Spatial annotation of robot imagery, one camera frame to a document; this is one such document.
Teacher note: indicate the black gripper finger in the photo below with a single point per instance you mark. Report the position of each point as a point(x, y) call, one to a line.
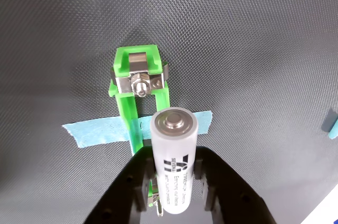
point(232, 192)
point(121, 189)

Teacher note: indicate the white AA battery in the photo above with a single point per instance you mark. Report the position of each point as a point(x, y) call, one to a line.
point(174, 150)

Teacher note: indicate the green battery holder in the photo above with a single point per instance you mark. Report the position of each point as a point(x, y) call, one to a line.
point(124, 102)

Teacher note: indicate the long blue tape strip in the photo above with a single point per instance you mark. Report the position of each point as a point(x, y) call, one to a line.
point(100, 131)

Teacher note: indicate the short blue tape piece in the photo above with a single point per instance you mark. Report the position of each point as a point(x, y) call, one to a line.
point(334, 129)

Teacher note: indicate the dark grey textured mat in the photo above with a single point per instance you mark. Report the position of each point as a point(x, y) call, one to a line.
point(237, 49)

